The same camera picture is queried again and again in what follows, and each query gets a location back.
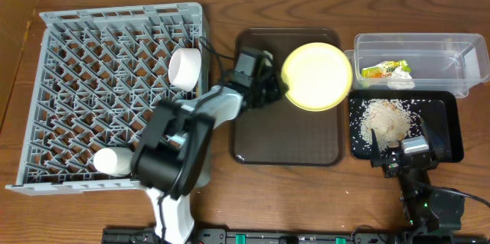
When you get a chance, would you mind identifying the grey plastic dish rack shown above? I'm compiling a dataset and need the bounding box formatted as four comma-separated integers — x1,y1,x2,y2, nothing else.
10,2,210,196

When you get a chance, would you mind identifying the spilled rice pile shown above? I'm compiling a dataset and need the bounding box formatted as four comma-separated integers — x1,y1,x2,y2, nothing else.
349,99,422,153

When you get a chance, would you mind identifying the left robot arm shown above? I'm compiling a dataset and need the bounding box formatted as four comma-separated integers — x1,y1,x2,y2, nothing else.
130,48,287,243

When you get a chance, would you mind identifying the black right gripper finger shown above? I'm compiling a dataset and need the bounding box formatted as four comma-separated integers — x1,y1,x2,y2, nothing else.
371,129,382,168
420,118,445,160

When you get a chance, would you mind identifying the black waste tray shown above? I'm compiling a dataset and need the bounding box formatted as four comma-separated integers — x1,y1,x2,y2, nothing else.
348,89,464,162

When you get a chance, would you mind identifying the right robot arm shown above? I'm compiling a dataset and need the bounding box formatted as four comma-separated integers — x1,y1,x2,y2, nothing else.
371,119,465,241

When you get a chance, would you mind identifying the yellow plate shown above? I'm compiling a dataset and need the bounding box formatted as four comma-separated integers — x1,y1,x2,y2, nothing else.
280,42,353,112

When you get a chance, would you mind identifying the white tissue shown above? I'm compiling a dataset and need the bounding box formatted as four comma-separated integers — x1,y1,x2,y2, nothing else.
387,67,415,90

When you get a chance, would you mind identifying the green orange snack wrapper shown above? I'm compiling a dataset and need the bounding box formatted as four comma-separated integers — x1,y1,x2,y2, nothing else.
361,60,411,78

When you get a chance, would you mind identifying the clear plastic bin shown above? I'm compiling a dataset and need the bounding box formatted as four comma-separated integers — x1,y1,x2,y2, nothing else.
345,33,489,98

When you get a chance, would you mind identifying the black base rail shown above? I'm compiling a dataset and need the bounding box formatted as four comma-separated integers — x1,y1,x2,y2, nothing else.
100,228,489,244

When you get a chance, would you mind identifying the white cup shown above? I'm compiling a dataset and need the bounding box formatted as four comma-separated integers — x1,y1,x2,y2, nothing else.
93,147,133,177

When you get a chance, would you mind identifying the white bowl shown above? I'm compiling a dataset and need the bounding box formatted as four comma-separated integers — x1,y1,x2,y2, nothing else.
168,48,201,92

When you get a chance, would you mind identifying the dark brown serving tray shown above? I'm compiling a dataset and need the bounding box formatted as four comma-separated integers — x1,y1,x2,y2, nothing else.
229,28,345,167

